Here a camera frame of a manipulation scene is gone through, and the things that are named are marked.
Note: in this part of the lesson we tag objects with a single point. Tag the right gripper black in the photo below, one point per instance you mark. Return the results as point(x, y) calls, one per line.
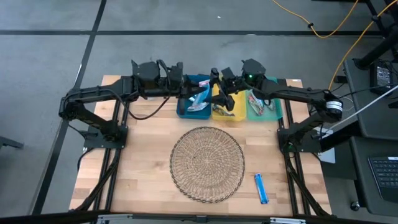
point(253, 73)

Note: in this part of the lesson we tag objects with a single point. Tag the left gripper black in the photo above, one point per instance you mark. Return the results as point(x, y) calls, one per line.
point(174, 84)

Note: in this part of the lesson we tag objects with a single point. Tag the blue and silver granola bar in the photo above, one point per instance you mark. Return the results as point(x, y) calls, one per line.
point(202, 98)

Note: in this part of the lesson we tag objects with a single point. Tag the silver printed granola bar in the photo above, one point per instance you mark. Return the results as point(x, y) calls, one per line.
point(199, 107)

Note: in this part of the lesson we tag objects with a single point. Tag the blue wrapper granola bar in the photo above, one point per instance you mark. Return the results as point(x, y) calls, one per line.
point(205, 84)
point(261, 188)

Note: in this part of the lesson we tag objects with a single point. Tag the red colourful granola bar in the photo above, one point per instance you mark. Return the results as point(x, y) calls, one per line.
point(255, 104)

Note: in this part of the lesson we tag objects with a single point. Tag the silver green granola bar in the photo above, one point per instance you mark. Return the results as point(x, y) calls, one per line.
point(270, 105)

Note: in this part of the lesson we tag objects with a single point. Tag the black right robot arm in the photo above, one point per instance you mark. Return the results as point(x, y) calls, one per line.
point(298, 95)

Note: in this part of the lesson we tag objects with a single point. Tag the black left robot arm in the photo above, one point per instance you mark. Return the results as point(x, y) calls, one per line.
point(99, 91)

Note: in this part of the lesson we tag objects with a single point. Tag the blue plastic bin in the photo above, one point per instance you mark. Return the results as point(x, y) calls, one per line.
point(196, 115)

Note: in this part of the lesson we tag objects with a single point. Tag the yellow plastic bin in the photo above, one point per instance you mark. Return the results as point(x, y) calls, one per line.
point(239, 105)

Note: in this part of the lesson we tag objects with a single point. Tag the teal plastic bin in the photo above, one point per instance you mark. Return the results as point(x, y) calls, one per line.
point(273, 116)

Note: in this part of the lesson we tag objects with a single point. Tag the round woven straw placemat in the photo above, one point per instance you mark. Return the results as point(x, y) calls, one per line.
point(206, 165)

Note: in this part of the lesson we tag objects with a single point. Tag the white paper sheet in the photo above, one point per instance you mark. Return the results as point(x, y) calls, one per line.
point(329, 157)

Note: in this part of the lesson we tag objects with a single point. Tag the dark grey side desk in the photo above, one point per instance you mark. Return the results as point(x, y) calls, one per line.
point(373, 124)

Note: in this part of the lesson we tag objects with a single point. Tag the black stand pole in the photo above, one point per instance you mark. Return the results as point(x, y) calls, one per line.
point(376, 49)

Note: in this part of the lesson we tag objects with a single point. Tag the black power adapter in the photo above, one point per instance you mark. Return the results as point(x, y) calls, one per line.
point(382, 76)

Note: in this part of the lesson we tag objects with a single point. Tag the black caster wheel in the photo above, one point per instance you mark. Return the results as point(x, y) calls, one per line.
point(355, 206)

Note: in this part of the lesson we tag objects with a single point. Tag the black keyboard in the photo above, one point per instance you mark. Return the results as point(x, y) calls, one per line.
point(387, 174)

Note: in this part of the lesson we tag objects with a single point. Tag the black chair foot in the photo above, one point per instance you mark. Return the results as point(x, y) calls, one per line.
point(11, 142)

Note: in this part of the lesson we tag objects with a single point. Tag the black aluminium table frame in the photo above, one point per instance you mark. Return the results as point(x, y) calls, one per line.
point(108, 193)

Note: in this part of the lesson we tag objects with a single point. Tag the black camera rig crossbar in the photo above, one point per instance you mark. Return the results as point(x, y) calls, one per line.
point(46, 217)

